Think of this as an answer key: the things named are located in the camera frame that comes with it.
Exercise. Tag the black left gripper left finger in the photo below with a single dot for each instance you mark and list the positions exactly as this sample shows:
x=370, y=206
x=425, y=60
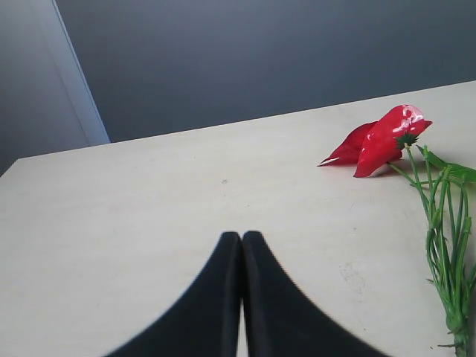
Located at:
x=204, y=321

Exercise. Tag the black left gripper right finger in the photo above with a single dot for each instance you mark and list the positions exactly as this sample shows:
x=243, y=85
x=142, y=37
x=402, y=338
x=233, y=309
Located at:
x=280, y=320

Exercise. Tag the red artificial anthurium flower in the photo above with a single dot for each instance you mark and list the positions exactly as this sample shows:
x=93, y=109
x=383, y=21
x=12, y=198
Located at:
x=445, y=200

